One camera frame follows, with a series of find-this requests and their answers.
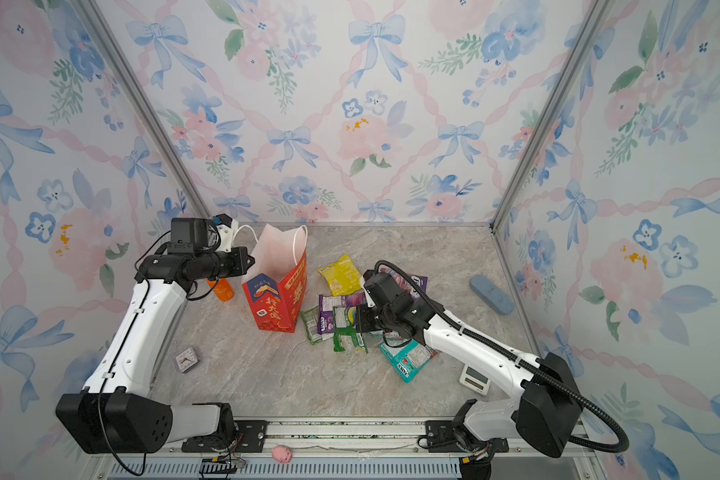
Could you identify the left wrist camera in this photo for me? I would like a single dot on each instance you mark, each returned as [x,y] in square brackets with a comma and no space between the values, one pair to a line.
[198,235]

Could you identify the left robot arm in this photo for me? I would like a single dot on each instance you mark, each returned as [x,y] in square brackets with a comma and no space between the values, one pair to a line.
[113,413]

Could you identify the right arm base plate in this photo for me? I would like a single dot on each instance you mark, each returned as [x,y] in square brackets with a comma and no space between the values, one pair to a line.
[443,436]

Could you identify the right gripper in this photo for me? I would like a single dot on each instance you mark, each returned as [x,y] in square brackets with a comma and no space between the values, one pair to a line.
[362,319]

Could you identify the purple snack packet back side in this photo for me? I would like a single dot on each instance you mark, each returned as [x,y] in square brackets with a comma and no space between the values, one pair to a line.
[328,307]

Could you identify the yellow snack packet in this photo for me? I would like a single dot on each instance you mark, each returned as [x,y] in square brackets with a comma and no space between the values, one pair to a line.
[342,277]

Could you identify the blue glasses case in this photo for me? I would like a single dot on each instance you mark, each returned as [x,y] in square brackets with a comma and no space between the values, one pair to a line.
[492,295]

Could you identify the teal candy bag back side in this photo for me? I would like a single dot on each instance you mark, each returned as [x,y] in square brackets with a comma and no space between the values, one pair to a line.
[407,359]

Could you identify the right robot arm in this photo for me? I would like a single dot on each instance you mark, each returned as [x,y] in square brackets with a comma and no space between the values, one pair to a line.
[541,415]

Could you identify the small green snack packet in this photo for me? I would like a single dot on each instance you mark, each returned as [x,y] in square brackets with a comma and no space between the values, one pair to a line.
[310,319]

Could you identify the green candy bag back side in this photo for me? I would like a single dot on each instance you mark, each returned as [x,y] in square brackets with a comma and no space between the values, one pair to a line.
[346,337]

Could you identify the orange plastic bottle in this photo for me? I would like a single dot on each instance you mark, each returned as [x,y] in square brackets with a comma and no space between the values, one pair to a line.
[222,289]

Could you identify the red paper gift bag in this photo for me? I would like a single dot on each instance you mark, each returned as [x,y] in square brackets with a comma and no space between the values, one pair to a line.
[276,284]

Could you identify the small square clock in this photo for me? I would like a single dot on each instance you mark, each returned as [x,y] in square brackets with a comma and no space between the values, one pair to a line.
[187,359]

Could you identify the white calculator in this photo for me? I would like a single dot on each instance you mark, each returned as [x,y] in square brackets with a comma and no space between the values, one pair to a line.
[474,380]

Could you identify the aluminium front rail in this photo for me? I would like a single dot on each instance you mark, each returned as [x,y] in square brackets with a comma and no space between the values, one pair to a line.
[349,448]

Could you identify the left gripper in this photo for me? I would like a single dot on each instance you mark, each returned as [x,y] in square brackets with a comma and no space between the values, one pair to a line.
[239,254]

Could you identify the pink small toy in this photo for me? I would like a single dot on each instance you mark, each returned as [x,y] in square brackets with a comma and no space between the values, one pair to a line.
[282,454]

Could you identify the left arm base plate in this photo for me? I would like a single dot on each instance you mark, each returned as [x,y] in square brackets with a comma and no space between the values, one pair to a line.
[241,436]

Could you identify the purple Fox's berries candy bag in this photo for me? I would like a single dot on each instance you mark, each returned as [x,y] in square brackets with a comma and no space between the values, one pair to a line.
[420,281]

